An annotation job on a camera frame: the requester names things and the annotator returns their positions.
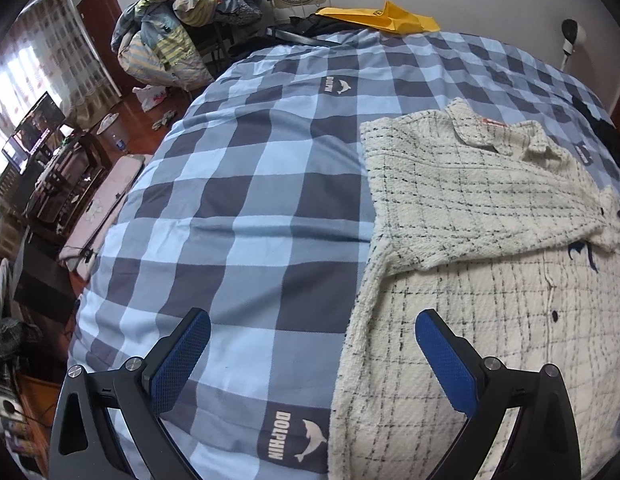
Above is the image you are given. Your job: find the cream plaid shirt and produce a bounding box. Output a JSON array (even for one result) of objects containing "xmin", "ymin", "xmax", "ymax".
[{"xmin": 327, "ymin": 99, "xmax": 620, "ymax": 479}]

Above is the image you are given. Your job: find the dark wooden chair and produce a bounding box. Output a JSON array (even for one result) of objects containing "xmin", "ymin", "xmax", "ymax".
[{"xmin": 24, "ymin": 130, "xmax": 112, "ymax": 240}]

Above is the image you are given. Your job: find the blue checkered bed sheet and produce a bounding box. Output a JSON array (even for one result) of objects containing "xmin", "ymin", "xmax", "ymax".
[{"xmin": 69, "ymin": 30, "xmax": 620, "ymax": 479}]

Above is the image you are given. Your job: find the black garment on bed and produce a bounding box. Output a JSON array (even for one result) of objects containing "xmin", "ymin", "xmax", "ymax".
[{"xmin": 571, "ymin": 96, "xmax": 620, "ymax": 168}]

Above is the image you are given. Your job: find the television screen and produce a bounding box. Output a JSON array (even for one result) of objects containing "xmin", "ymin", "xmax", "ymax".
[{"xmin": 2, "ymin": 92, "xmax": 66, "ymax": 174}]

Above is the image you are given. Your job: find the white standing lamp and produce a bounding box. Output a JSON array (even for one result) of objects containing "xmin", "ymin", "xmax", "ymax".
[{"xmin": 560, "ymin": 18, "xmax": 586, "ymax": 72}]

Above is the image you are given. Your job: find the pile of bedding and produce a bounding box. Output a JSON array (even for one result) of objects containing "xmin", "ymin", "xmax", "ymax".
[{"xmin": 110, "ymin": 0, "xmax": 262, "ymax": 90}]

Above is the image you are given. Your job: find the dark red door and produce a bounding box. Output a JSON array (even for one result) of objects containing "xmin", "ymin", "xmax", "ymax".
[{"xmin": 77, "ymin": 0, "xmax": 136, "ymax": 96}]

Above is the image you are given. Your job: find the yellow bag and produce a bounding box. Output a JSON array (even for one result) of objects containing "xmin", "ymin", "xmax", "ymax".
[{"xmin": 316, "ymin": 1, "xmax": 441, "ymax": 35}]

